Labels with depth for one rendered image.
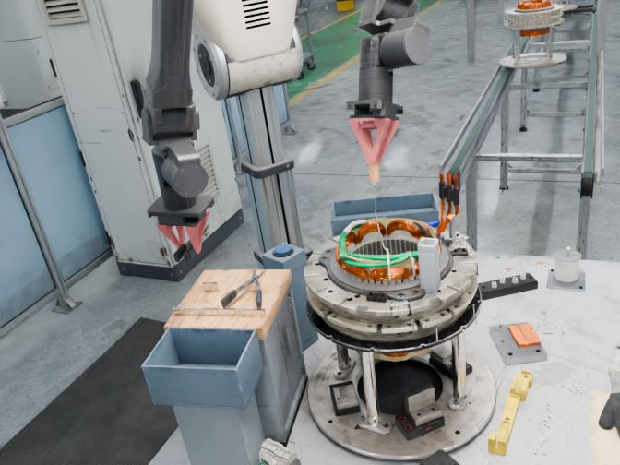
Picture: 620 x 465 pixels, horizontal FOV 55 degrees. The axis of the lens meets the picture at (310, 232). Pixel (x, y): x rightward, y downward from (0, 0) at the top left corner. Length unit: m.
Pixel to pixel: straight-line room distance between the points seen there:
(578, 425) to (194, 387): 0.71
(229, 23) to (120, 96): 1.87
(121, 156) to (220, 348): 2.29
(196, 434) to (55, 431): 1.66
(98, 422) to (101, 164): 1.40
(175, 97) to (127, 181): 2.39
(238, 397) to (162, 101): 0.48
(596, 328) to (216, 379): 0.89
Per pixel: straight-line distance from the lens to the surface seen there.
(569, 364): 1.39
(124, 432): 2.59
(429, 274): 1.01
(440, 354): 1.30
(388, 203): 1.47
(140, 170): 3.23
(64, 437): 2.69
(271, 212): 1.48
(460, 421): 1.21
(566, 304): 1.57
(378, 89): 1.00
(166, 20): 0.89
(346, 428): 1.21
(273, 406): 1.16
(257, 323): 1.06
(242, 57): 1.33
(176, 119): 0.97
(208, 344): 1.10
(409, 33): 0.96
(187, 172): 0.93
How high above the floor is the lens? 1.66
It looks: 26 degrees down
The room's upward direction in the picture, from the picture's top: 9 degrees counter-clockwise
